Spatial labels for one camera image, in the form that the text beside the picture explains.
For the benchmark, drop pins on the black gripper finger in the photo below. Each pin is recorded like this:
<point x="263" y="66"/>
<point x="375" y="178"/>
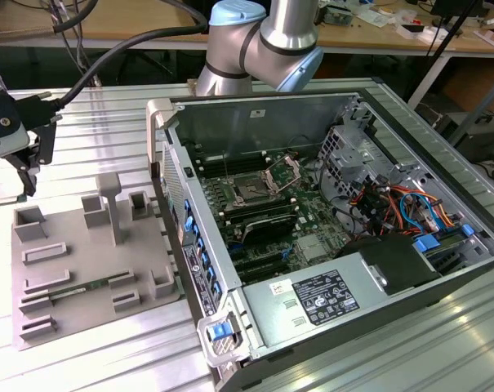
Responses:
<point x="16" y="161"/>
<point x="45" y="147"/>

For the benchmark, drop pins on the black RAM slot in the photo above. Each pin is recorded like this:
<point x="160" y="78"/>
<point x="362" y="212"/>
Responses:
<point x="261" y="214"/>
<point x="255" y="204"/>
<point x="230" y="158"/>
<point x="235" y="168"/>

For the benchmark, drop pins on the CPU socket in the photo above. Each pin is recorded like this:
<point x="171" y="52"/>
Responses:
<point x="248" y="188"/>

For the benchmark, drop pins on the black expansion slot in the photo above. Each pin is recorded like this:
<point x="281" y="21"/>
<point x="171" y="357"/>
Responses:
<point x="259" y="258"/>
<point x="265" y="271"/>

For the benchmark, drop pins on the grey plastic parts rack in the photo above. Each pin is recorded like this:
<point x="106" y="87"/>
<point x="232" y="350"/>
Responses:
<point x="108" y="261"/>

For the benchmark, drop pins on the green RAM stick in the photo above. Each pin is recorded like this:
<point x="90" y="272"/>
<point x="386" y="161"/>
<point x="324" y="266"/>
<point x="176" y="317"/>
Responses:
<point x="73" y="290"/>

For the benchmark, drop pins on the thin metal locking lever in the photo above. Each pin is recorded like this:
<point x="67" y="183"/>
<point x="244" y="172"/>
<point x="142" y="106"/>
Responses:
<point x="226" y="165"/>

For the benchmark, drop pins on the black expansion card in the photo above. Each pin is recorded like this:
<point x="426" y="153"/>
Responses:
<point x="269" y="230"/>

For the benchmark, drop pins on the green motherboard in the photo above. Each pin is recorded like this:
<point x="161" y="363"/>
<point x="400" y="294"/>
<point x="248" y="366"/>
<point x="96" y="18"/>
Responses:
<point x="312" y="216"/>

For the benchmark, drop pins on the silver power supply unit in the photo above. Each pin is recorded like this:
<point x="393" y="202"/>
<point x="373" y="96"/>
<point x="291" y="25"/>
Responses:
<point x="271" y="318"/>

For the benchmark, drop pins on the silver chipset heatsink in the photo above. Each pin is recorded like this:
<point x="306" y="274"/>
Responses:
<point x="312" y="247"/>

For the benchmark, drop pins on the silver metal drive cage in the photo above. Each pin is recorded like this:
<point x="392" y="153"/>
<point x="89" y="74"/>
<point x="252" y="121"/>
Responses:
<point x="344" y="163"/>

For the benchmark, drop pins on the black fan shroud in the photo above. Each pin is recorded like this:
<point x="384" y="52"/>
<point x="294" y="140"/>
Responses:
<point x="397" y="257"/>

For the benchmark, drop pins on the open black PC case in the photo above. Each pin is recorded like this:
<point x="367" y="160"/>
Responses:
<point x="393" y="326"/>

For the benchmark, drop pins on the blue plastic drive latch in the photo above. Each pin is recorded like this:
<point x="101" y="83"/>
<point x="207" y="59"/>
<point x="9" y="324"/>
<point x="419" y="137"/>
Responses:
<point x="426" y="243"/>

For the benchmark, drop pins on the white small parts tray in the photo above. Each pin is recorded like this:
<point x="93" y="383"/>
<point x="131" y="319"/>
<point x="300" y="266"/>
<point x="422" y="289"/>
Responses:
<point x="428" y="36"/>

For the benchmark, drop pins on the black computer tower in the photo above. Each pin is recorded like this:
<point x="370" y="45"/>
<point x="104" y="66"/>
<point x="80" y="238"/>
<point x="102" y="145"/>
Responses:
<point x="487" y="143"/>

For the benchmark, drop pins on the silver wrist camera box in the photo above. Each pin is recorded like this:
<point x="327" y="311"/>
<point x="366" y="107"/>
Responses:
<point x="1" y="143"/>

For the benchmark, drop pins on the wooden desk white frame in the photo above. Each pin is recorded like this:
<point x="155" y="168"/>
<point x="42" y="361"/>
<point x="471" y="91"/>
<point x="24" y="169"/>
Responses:
<point x="393" y="41"/>

